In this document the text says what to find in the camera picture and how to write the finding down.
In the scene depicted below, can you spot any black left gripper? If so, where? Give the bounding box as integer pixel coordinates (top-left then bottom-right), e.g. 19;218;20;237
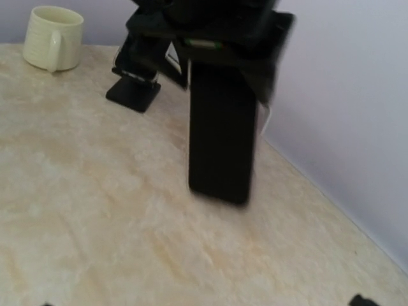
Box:
126;1;295;102

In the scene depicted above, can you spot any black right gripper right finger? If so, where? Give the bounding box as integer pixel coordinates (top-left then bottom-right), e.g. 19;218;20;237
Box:
349;295;375;306

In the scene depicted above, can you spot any clear phone case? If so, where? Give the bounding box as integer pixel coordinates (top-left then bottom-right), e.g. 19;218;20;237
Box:
188;62;258;207

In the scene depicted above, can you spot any black folding phone stand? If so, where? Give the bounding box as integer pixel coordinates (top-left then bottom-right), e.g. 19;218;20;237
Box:
106;34;161;113

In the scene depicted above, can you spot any white folding phone stand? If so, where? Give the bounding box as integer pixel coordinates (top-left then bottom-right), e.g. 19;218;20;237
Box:
257;104;272;136

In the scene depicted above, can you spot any cream ceramic mug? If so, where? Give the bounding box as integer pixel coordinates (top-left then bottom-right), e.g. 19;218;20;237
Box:
22;6;84;73

